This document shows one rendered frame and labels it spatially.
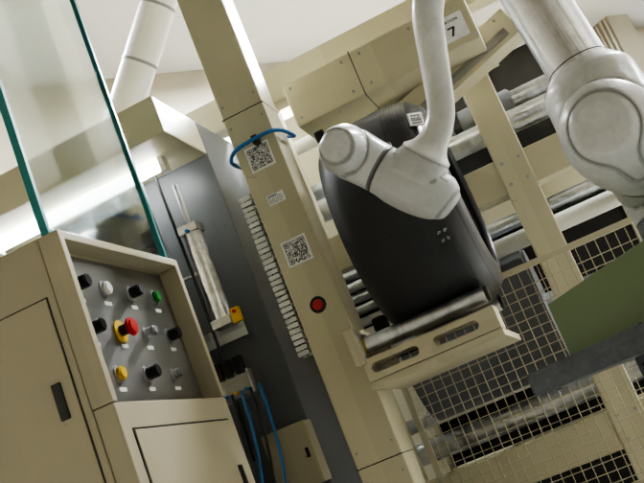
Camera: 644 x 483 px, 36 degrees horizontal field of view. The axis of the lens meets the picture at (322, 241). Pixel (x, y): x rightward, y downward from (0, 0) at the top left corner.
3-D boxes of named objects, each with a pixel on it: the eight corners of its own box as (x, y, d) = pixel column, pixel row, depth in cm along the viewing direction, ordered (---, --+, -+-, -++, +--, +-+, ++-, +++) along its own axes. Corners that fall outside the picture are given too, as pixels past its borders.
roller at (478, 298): (359, 335, 253) (367, 350, 254) (358, 343, 248) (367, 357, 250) (484, 281, 245) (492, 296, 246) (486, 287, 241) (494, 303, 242)
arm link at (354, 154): (320, 165, 205) (374, 195, 202) (300, 158, 190) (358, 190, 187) (344, 119, 204) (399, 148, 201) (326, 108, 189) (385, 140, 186)
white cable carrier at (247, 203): (298, 357, 263) (238, 199, 274) (304, 357, 267) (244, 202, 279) (312, 351, 262) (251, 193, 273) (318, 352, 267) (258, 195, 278)
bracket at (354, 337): (356, 368, 245) (341, 332, 247) (392, 369, 283) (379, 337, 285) (367, 363, 244) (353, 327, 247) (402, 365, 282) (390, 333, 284)
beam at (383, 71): (297, 127, 298) (280, 84, 302) (322, 146, 322) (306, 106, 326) (481, 35, 285) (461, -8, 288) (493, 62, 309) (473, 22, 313)
